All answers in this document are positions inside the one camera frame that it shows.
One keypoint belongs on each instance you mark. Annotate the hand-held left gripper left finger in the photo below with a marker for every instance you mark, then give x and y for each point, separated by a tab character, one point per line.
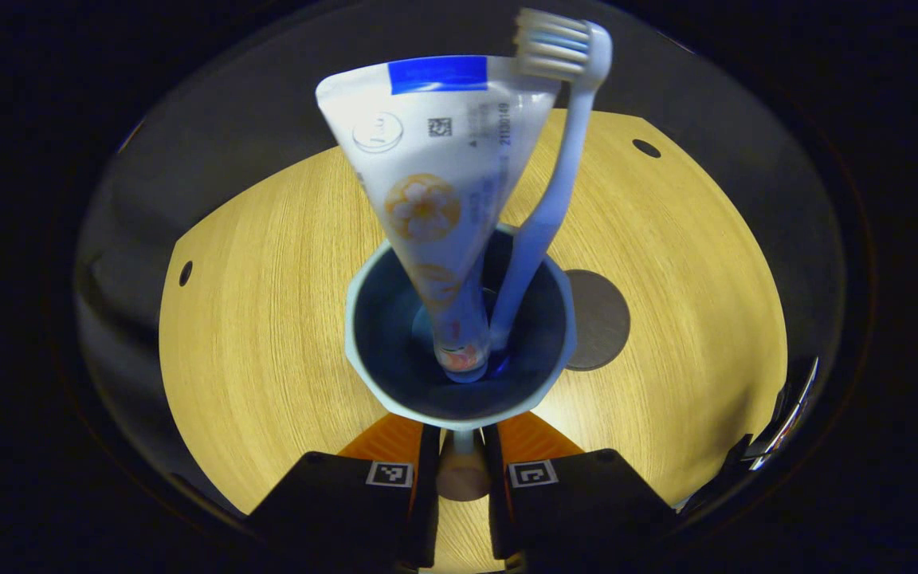
427	494

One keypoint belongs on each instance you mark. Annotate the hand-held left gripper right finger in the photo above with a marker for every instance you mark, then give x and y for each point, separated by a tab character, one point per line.
497	502

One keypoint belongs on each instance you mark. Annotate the white toothpaste tube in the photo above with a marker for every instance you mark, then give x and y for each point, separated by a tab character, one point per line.
435	159

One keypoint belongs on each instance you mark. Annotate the white toothbrush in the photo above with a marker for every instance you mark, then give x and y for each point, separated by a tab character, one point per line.
562	159

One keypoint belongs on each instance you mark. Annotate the wooden desktop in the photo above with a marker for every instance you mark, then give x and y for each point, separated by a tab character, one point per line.
268	319

